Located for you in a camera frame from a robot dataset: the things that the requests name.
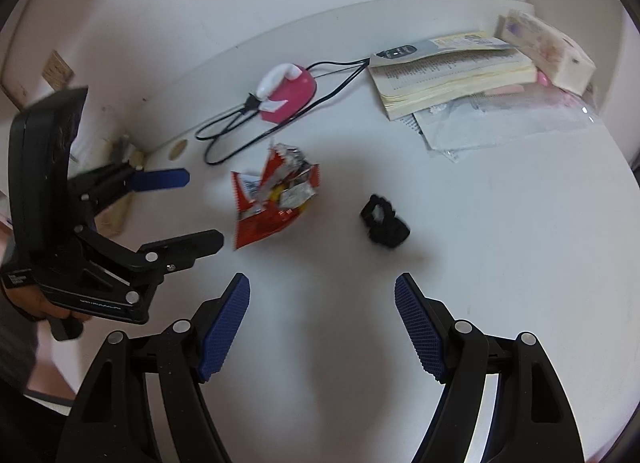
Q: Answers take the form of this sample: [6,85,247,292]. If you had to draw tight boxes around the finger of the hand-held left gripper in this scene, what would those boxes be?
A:
[70,163,190,216]
[75,226,225,290]

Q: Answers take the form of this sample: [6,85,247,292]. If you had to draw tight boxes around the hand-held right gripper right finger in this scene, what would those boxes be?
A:
[394,272,586,463]

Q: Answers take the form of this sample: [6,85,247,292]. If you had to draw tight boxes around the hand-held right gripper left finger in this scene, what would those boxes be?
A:
[55,272,251,463]

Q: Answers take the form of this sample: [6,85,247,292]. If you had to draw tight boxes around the red snack wrapper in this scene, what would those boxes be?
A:
[230,140,321,251]

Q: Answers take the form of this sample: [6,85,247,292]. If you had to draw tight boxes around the person's left hand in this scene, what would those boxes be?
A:
[4,284,93,323]

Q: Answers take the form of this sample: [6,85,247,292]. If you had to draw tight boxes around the pink white desk gadget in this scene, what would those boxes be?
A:
[255,63,318,125]

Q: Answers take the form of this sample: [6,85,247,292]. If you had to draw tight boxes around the clear plastic bag papers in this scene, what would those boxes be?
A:
[412,88,601,164]

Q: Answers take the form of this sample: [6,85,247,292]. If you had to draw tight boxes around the thick open book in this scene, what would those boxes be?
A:
[369,32,537,121]

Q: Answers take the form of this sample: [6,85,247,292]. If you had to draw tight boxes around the pink white tissue pack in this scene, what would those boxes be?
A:
[495,9,597,96]

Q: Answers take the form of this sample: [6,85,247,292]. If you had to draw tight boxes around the beige wall socket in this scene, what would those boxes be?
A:
[42,50,76,89]

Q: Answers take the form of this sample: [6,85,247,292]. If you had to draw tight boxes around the pink charger with black cable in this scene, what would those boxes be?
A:
[195,59,372,166]

